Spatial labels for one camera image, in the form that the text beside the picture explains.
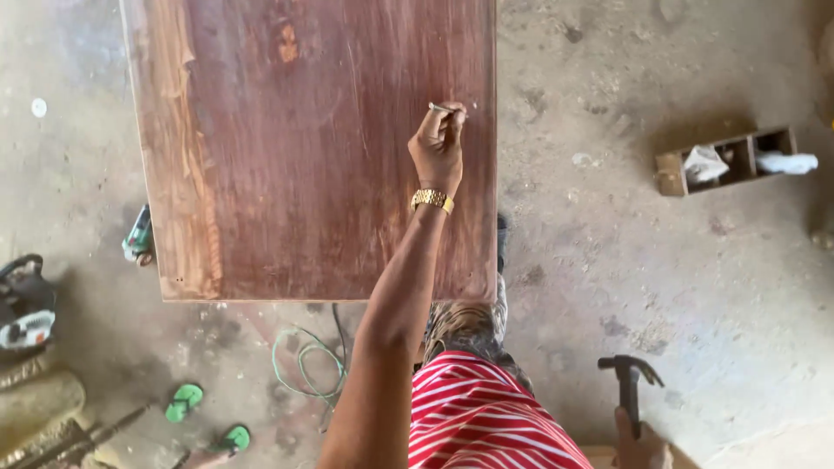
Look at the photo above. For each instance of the person's right hand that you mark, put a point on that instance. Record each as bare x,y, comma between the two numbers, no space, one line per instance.
642,451

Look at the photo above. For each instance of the person's left hand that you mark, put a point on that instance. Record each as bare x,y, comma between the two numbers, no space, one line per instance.
435,155

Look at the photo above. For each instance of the person's left fingers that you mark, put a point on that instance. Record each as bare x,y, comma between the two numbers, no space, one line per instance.
449,122

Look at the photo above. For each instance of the person's right fingers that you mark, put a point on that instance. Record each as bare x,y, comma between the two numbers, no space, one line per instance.
623,427

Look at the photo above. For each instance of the small metal nail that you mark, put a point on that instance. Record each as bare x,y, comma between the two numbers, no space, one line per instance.
443,108

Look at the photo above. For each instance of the black claw hammer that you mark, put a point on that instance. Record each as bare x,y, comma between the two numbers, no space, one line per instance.
629,384

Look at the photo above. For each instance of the light wooden plank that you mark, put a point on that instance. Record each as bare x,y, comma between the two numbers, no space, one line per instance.
599,457

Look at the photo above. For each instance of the gold wrist watch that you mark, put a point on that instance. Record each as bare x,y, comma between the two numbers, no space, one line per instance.
432,199

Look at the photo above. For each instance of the dark shoe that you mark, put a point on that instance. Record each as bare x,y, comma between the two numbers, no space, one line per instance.
502,244

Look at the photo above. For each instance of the red white striped shirt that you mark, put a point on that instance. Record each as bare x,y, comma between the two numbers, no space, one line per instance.
482,417

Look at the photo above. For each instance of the large reddish wooden board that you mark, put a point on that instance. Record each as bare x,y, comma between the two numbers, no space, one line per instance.
293,163

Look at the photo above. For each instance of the patterned brown trousers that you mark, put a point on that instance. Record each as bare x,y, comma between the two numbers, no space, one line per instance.
469,329

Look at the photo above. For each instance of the wooden compartment box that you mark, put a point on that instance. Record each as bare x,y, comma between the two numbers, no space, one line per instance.
671,174

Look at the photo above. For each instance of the white plastic bag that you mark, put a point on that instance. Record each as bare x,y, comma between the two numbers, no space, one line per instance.
787,163
705,164

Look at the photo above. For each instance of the green power tool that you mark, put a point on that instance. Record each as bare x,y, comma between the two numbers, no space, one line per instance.
139,236

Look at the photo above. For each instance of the green flip flop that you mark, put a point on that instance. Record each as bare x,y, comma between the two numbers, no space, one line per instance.
184,402
234,439

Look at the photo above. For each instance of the white round disc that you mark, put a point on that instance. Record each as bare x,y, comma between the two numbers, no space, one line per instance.
39,107

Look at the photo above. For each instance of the black and white power tool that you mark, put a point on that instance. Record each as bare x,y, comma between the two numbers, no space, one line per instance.
26,306

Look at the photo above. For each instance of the carved wooden furniture piece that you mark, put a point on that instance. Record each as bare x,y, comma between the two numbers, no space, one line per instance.
39,410

